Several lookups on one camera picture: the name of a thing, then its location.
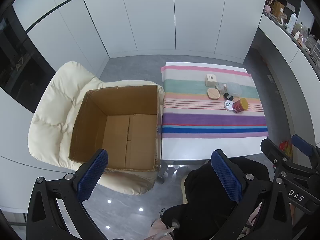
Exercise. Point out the red jar with yellow lid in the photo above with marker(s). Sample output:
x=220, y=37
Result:
x=238, y=106

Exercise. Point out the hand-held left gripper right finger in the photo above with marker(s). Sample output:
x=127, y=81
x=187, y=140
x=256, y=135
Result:
x=226, y=177

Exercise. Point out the beige patterned powder puff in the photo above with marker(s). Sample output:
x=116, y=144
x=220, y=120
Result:
x=213, y=93

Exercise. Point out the small cream carton with barcode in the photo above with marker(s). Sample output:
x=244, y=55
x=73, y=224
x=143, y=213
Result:
x=210, y=80

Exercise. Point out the cream padded chair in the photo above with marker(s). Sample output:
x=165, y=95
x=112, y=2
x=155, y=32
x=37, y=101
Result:
x=57, y=100

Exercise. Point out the small pink plush toy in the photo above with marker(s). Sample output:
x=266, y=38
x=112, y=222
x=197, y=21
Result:
x=267, y=9

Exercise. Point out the brown cardboard shelf box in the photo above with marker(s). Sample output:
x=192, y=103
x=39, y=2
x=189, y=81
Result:
x=278, y=7

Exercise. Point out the white round jar green print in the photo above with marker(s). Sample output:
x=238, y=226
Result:
x=228, y=105

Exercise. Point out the small black cap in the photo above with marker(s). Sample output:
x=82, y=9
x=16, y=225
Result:
x=228, y=96

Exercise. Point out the clear plastic square box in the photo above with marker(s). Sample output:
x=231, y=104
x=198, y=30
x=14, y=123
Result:
x=234, y=89

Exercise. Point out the red printed packet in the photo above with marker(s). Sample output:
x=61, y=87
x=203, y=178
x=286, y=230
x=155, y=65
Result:
x=285, y=147

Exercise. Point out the small clear round jar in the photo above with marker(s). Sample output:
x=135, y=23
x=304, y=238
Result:
x=219, y=86

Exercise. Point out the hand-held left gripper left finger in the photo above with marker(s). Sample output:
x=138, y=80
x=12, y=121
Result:
x=92, y=177

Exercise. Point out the striped colourful towel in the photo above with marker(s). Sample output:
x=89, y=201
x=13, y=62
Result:
x=200, y=120

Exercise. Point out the tall white spray bottle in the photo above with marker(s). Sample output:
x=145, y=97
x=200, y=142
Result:
x=291, y=23

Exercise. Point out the dark glass cabinet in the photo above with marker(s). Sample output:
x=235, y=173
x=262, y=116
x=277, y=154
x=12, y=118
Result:
x=20, y=62

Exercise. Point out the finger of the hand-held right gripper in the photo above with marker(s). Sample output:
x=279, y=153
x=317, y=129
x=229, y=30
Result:
x=301, y=143
x=268, y=147

